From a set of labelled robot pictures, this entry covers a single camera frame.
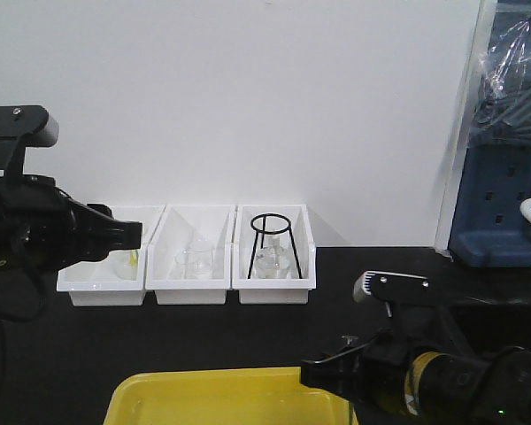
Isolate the middle white storage bin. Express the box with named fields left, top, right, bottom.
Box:
left=145, top=204, right=235, bottom=305

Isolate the white storage bin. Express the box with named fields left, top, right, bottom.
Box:
left=57, top=205, right=165, bottom=306
left=231, top=205, right=316, bottom=305
left=145, top=204, right=235, bottom=305

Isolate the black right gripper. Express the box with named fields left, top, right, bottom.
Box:
left=299, top=343, right=531, bottom=424

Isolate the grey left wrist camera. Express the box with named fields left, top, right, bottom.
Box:
left=0, top=105, right=59, bottom=180

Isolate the clear plastic bag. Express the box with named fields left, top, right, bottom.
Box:
left=468, top=1, right=531, bottom=148

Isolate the left white storage bin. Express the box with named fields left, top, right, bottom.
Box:
left=57, top=205, right=165, bottom=306

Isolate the black left cable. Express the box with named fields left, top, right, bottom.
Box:
left=0, top=260, right=48, bottom=425

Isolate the black wire tripod stand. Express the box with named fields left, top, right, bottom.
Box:
left=247, top=212, right=303, bottom=279

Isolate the glass funnel green stick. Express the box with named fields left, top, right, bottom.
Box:
left=113, top=250, right=139, bottom=281

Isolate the right white storage bin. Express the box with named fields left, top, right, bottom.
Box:
left=231, top=205, right=316, bottom=305

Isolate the blue grey pegboard rack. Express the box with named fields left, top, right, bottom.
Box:
left=446, top=0, right=531, bottom=269

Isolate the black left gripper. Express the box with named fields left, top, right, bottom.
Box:
left=0, top=174, right=142, bottom=272

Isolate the tall clear test tube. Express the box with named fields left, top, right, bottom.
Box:
left=341, top=335, right=358, bottom=425

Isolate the glass alcohol lamp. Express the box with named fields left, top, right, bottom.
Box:
left=254, top=236, right=290, bottom=279

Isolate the clear glass beaker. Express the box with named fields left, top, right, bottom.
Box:
left=174, top=240, right=214, bottom=280

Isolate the yellow plastic tray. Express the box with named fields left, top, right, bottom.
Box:
left=104, top=367, right=358, bottom=424

